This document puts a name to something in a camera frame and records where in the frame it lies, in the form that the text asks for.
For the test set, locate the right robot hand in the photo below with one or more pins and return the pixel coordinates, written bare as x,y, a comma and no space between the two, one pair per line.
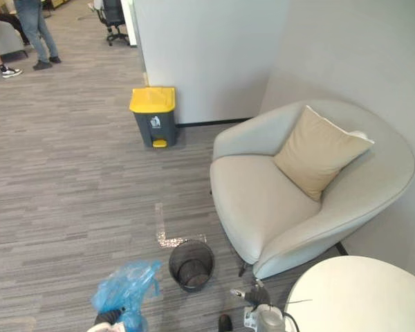
257,295

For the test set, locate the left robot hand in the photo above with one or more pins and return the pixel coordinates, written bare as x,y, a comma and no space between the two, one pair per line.
109,316

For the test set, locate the blue plastic rubbish bag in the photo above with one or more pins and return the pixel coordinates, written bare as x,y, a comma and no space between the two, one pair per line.
128,287

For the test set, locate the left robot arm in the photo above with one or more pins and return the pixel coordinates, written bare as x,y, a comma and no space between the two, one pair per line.
109,328

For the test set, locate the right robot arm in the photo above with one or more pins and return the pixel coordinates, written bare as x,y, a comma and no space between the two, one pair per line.
268,320

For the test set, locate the small black mesh bin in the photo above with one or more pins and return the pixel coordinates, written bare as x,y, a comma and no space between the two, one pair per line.
191,266

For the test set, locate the grey trash can yellow lid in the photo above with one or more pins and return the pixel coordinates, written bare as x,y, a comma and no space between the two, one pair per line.
155,121

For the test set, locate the dark robot foot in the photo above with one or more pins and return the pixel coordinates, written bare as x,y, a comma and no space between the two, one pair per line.
225,323

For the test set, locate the light grey armchair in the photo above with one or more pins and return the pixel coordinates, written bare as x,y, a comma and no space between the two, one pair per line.
297,207

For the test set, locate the beige cushion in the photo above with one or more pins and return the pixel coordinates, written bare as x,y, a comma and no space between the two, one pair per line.
320,152

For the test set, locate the standing person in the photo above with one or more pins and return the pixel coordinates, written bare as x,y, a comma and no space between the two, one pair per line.
38,31

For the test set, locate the black office chair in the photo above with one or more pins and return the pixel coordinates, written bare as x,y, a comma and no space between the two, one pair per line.
115,20

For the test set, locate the grey sofa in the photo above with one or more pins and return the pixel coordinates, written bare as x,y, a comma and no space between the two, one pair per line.
5,38

